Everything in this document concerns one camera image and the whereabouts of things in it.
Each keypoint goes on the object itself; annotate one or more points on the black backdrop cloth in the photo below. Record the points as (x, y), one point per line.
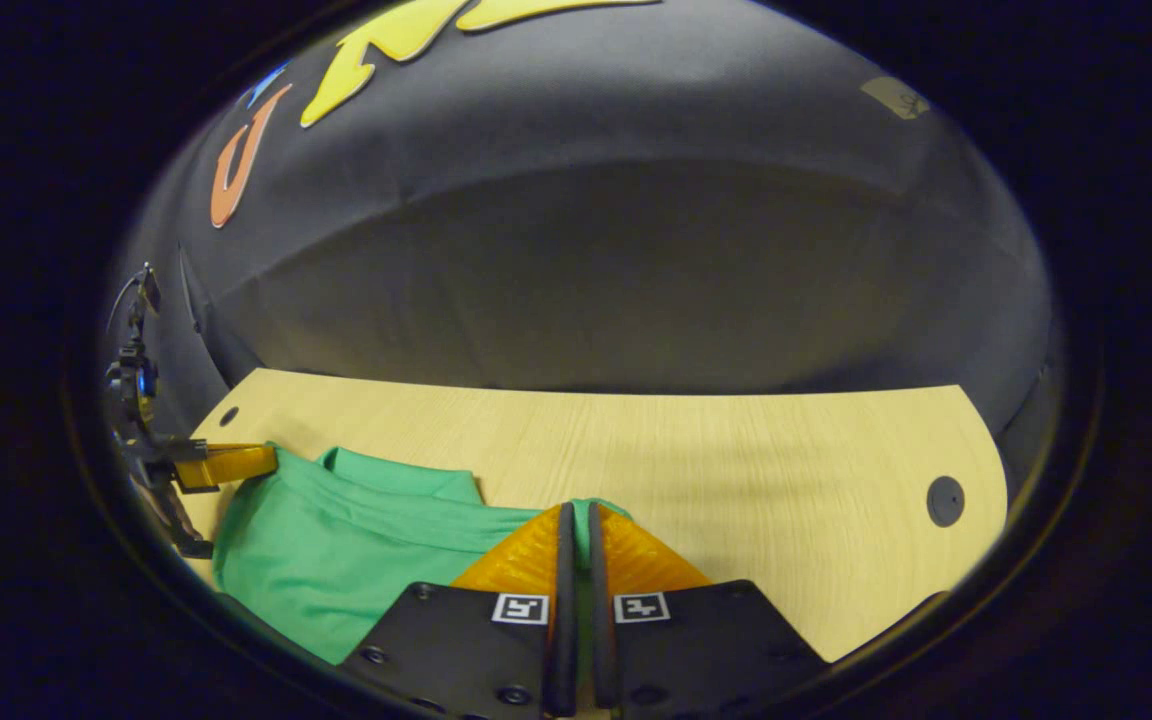
(636, 250)

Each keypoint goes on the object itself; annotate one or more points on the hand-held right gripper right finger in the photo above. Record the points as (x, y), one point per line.
(601, 620)

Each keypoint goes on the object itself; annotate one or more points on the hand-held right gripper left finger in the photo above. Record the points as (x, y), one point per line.
(564, 620)

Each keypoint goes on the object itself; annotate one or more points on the green T-shirt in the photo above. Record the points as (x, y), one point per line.
(336, 560)

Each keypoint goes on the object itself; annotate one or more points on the beige tape patch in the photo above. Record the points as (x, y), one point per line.
(894, 97)

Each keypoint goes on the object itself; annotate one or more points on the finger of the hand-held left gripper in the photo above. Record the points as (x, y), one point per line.
(231, 465)

